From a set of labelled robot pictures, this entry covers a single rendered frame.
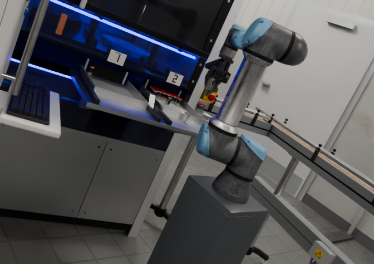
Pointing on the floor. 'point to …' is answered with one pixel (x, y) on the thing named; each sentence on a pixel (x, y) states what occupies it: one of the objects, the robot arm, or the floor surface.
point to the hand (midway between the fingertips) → (206, 93)
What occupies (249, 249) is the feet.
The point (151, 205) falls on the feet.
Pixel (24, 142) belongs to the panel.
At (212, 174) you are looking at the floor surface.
